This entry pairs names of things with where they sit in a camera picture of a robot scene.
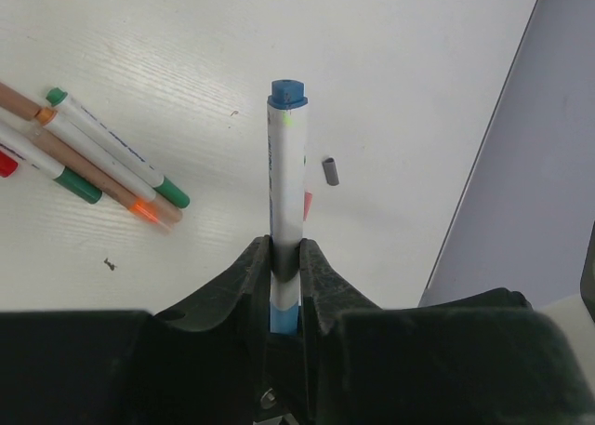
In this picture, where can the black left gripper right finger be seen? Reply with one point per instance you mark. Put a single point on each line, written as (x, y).
(485, 359)

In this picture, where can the grey pen cap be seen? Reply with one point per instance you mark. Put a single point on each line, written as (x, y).
(330, 171)

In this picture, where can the blue capped marker pen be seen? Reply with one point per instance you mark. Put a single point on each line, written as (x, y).
(287, 128)

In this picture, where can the green capped marker pen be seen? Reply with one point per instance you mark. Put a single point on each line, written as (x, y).
(105, 137)

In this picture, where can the orange marker clear cap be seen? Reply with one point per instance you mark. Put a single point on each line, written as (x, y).
(70, 134)

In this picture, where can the red capped marker pen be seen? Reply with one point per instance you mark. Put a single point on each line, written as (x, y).
(7, 165)

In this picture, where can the small dark debris speck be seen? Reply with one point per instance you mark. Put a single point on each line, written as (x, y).
(109, 264)

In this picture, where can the brown capped marker pen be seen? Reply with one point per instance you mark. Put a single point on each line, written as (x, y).
(26, 109)

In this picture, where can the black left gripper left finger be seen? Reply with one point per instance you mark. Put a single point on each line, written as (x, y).
(200, 361)

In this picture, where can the dark green capped marker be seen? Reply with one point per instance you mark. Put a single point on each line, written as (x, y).
(20, 147)

